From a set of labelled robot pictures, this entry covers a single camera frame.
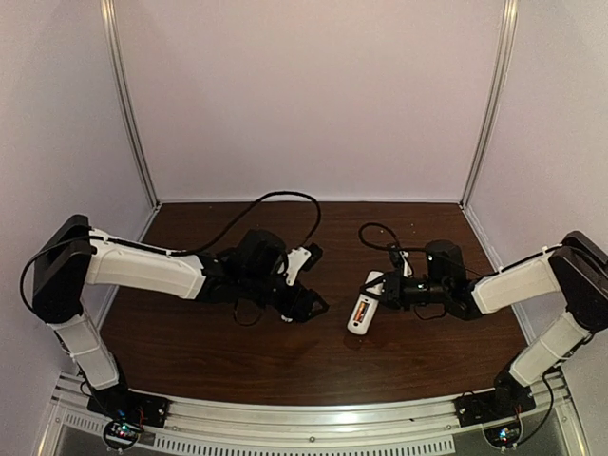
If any white remote control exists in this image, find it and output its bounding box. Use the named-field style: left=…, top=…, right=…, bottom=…
left=347, top=271, right=384, bottom=335

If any orange battery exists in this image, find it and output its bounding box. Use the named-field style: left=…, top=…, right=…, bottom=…
left=353, top=301, right=370, bottom=323

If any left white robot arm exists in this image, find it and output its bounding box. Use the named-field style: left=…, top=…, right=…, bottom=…
left=19, top=215, right=329, bottom=417

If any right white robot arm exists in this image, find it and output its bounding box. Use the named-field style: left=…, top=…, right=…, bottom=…
left=347, top=231, right=607, bottom=409

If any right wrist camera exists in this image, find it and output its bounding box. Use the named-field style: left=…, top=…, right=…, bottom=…
left=388, top=244, right=413, bottom=277

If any right black cable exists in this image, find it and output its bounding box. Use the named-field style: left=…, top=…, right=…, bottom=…
left=358, top=222, right=481, bottom=276

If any black cable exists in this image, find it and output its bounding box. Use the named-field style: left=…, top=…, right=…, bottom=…
left=19, top=190, right=322, bottom=310
left=358, top=222, right=481, bottom=276

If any left black cable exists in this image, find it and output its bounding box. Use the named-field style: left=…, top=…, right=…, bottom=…
left=19, top=190, right=322, bottom=310

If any aluminium front rail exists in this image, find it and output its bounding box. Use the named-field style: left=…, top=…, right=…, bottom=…
left=47, top=374, right=580, bottom=455

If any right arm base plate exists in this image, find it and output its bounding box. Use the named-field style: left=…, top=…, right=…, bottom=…
left=453, top=389, right=536, bottom=428

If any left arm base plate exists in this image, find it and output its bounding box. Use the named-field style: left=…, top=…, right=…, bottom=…
left=86, top=389, right=170, bottom=428

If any right aluminium frame post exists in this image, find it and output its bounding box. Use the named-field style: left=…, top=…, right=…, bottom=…
left=460, top=0, right=520, bottom=209

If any aluminium frame post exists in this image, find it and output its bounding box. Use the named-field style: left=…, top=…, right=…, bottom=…
left=460, top=0, right=520, bottom=209
left=100, top=0, right=160, bottom=209

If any left aluminium frame post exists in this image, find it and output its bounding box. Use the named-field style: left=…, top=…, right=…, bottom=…
left=100, top=0, right=160, bottom=209

